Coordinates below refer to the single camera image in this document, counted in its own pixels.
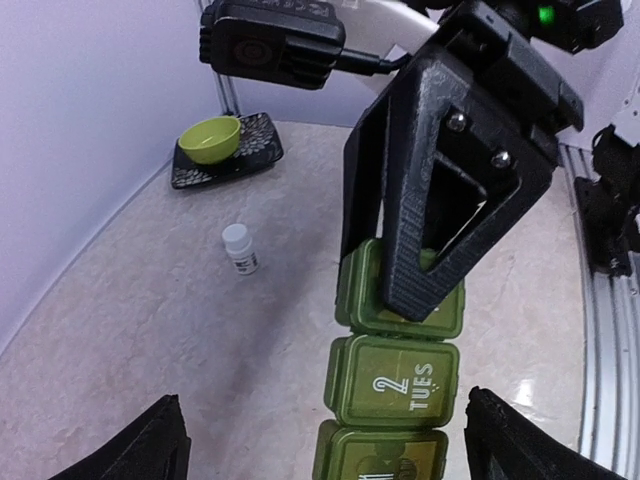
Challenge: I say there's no black patterned square plate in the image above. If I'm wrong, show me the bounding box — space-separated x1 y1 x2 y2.
170 112 284 190

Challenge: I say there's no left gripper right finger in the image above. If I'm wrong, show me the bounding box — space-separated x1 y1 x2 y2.
464 386 620 480

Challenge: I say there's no right aluminium frame post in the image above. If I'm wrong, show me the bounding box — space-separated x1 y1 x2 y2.
214 73 241 117

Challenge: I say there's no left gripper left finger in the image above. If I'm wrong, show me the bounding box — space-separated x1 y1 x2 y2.
51 395 191 480

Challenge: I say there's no green weekly pill organizer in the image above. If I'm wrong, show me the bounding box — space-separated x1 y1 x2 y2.
312 239 465 479

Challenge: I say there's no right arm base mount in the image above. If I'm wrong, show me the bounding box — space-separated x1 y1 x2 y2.
574 125 639 277

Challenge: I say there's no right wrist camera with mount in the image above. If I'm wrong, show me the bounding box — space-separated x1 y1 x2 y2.
199 1 411 90

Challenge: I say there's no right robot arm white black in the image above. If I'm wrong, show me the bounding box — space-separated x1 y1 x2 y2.
341 1 624 322

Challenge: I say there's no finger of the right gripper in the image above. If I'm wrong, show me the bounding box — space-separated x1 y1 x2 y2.
382 54 553 321
341 55 430 260

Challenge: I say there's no lime green bowl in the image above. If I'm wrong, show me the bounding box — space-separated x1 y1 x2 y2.
178 116 241 165

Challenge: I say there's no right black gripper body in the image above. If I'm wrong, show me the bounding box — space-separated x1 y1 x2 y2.
439 1 584 163

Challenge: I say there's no front aluminium rail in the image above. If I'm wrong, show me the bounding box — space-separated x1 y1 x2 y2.
560 144 639 479

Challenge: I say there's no small white pill bottle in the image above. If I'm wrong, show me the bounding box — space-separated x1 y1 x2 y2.
221 223 259 275

